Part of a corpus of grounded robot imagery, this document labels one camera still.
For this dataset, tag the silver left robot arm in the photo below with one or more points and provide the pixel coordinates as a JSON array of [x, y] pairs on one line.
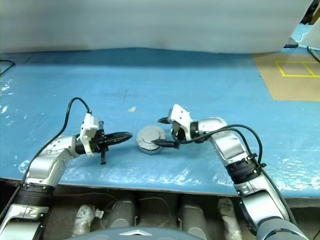
[[42, 162]]

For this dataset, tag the silver round motor cover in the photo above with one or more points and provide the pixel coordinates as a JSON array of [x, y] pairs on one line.
[[150, 135]]

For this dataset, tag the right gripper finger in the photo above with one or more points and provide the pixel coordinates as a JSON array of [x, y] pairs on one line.
[[163, 120], [165, 143]]

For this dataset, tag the grey rounded cylinder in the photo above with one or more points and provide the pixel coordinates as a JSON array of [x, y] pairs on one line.
[[195, 215], [122, 212]]

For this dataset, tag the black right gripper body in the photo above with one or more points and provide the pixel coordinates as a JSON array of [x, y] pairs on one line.
[[178, 131]]

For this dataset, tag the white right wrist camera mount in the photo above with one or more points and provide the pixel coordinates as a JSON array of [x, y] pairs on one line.
[[180, 115]]

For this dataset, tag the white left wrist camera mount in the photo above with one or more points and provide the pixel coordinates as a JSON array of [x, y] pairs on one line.
[[87, 125]]

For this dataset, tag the brown cardboard sheet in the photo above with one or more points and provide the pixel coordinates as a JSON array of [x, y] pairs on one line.
[[290, 87]]

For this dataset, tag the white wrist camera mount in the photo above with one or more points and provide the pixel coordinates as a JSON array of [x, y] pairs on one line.
[[87, 125], [180, 115]]

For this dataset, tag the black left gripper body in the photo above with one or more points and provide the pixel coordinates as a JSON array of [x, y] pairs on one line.
[[98, 143]]

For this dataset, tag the blue plastic table cover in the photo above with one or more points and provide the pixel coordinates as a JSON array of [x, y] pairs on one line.
[[62, 82]]

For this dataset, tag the white foam sheet backdrop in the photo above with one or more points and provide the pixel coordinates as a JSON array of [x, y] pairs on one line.
[[125, 22]]

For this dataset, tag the small white connector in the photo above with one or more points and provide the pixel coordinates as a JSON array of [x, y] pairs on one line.
[[99, 213]]

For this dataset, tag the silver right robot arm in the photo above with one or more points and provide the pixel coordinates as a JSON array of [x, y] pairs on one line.
[[230, 145]]

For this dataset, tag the grey robot torso with logo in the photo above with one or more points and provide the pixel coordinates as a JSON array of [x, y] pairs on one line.
[[112, 235]]

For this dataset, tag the white leaning panel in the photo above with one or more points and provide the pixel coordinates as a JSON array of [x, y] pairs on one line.
[[312, 35]]

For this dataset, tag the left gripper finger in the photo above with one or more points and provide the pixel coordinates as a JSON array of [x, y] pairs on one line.
[[120, 135], [118, 141]]

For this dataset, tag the white wrapped bundle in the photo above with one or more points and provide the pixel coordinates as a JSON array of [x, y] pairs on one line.
[[227, 217], [83, 217]]

